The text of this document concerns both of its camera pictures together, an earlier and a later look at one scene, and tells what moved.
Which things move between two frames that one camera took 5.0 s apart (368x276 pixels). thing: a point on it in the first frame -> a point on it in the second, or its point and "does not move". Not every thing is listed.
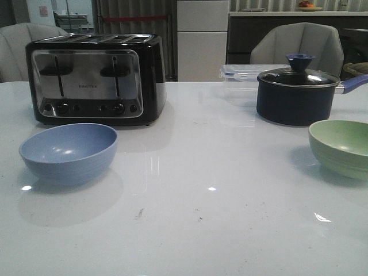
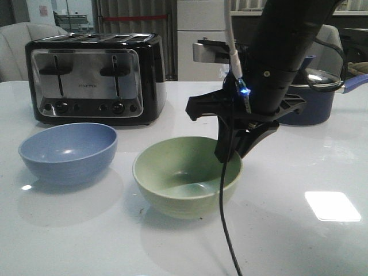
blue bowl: (69, 154) does not move
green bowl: (341, 146) -> (180, 177)
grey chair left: (14, 39) does not move
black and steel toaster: (96, 79) does not move
